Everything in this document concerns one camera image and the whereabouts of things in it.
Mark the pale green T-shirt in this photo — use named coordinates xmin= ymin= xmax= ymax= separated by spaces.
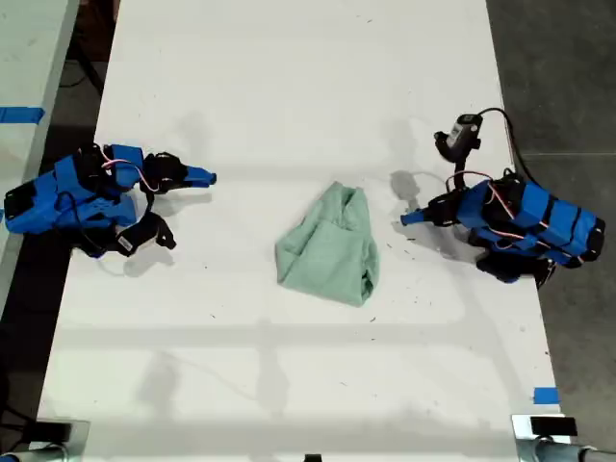
xmin=273 ymin=180 xmax=381 ymax=308

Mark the long blue tape strip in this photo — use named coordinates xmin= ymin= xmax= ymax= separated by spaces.
xmin=0 ymin=106 xmax=45 ymax=124

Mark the white side table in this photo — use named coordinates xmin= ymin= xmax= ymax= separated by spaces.
xmin=0 ymin=0 xmax=81 ymax=299

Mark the grey metal tube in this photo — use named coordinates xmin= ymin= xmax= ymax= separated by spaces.
xmin=0 ymin=445 xmax=64 ymax=462
xmin=533 ymin=440 xmax=616 ymax=462

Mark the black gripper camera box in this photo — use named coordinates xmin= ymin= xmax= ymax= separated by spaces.
xmin=434 ymin=114 xmax=483 ymax=163
xmin=115 ymin=214 xmax=177 ymax=259

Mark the black camera cable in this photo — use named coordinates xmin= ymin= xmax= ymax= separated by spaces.
xmin=478 ymin=107 xmax=530 ymax=182
xmin=76 ymin=235 xmax=121 ymax=259

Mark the black floor cable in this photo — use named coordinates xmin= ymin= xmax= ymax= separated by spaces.
xmin=61 ymin=42 xmax=105 ymax=97

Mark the metal table bracket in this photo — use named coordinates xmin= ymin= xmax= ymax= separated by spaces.
xmin=511 ymin=413 xmax=578 ymax=462
xmin=35 ymin=419 xmax=91 ymax=462

